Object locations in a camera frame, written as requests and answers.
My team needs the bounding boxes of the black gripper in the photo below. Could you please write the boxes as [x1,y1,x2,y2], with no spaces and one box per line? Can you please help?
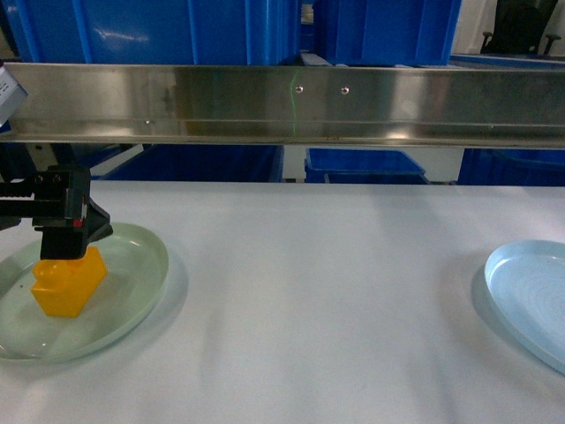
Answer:
[1,165,113,260]

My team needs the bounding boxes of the yellow toy building block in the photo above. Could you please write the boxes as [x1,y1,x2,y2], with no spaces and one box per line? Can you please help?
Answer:
[30,246,107,318]

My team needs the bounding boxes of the light green oval plate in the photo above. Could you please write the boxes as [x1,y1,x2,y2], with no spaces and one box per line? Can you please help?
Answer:
[1,223,169,362]

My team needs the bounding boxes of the blue bin lower left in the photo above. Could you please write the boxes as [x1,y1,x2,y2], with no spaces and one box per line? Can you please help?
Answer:
[102,145,283,183]

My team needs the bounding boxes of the large blue bin upper left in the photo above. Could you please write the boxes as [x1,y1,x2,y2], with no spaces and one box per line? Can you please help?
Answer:
[1,1,300,65]

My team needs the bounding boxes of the large blue bin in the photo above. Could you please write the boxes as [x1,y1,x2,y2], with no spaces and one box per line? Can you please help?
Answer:
[313,0,462,66]
[1,1,300,65]

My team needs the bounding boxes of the blue bin lower middle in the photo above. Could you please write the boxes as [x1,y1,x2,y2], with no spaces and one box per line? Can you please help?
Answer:
[305,148,429,185]

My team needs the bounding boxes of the large blue bin upper right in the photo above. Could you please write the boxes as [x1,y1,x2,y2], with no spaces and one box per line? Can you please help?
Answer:
[313,0,462,66]

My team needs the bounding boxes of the blue bin lower right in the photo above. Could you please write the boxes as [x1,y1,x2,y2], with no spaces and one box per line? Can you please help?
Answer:
[456,148,564,186]

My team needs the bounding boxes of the light blue oval plate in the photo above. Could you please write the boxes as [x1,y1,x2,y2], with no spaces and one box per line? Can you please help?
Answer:
[484,239,564,374]

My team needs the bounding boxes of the black office chair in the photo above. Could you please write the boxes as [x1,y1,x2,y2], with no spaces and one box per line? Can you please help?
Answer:
[479,0,561,56]

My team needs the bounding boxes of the stainless steel shelf rail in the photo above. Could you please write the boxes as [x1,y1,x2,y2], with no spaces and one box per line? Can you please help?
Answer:
[1,63,564,149]

